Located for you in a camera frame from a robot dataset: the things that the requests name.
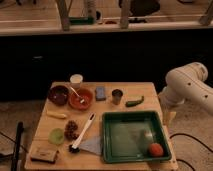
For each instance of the green pepper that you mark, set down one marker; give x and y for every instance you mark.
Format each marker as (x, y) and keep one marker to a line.
(134, 102)

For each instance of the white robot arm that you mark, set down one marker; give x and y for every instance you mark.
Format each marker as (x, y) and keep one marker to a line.
(187, 83)

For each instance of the green plastic tray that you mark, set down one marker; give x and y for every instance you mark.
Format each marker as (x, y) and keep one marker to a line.
(126, 137)

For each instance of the blue sponge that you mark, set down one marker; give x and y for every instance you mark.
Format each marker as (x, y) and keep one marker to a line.
(100, 94)

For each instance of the metal cup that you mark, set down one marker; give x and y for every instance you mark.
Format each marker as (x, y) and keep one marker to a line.
(116, 96)

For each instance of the orange bowl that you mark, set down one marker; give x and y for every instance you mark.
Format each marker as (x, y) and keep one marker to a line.
(74, 100)

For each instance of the white spoon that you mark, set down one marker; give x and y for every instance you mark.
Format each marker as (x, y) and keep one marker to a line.
(81, 99)

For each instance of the white cup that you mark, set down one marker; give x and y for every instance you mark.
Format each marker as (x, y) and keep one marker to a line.
(76, 80)

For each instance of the dark brown bowl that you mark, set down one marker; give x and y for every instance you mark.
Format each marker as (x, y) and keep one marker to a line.
(58, 95)

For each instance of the grey cloth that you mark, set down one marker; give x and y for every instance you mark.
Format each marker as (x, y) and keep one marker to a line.
(92, 145)

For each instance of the brown grape bunch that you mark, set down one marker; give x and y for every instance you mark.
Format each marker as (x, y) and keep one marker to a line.
(70, 131)

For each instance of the green round lid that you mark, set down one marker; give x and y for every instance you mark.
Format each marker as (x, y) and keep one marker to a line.
(56, 136)

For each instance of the orange fruit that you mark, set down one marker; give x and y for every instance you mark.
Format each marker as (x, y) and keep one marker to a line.
(156, 150)

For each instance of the brown wooden block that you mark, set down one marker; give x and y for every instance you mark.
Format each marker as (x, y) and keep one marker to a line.
(44, 155)

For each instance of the black stand pole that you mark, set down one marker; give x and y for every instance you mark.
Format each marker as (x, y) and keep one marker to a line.
(16, 148)

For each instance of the white handled brush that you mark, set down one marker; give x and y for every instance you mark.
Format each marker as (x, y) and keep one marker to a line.
(74, 146)

